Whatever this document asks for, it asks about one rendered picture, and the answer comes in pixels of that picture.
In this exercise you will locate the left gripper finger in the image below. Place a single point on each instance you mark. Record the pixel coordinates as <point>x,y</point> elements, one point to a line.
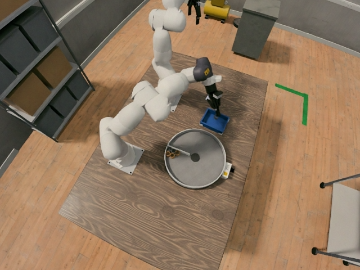
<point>189,7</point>
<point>198,12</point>

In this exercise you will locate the blue rectangular tray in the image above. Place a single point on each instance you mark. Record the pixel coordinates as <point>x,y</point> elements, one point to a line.
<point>217,125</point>

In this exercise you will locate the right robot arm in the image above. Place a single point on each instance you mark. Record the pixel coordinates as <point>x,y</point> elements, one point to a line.
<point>155,103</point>

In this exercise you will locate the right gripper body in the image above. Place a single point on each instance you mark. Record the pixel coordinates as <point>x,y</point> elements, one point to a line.
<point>210,89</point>

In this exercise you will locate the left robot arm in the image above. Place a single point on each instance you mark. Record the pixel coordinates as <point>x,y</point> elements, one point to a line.
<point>162,21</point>

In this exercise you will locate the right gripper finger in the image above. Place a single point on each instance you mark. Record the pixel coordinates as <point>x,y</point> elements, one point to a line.
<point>213,104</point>
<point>218,103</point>

